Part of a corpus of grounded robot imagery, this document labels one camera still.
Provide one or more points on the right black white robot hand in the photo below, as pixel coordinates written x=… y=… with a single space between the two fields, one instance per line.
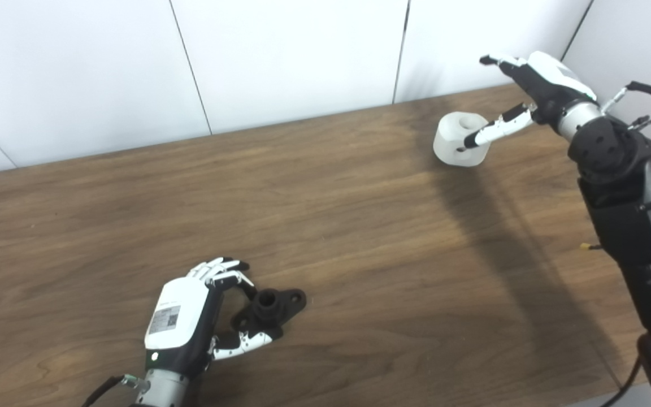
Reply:
x=546 y=85

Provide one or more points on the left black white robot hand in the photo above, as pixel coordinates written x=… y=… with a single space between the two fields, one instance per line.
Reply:
x=181 y=316

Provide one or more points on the black flanged holder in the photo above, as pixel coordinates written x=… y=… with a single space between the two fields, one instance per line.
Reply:
x=272 y=308

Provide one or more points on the round white piece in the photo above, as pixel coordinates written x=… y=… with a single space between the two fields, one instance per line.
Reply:
x=452 y=141

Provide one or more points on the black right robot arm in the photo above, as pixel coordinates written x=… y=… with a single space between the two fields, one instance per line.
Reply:
x=636 y=215

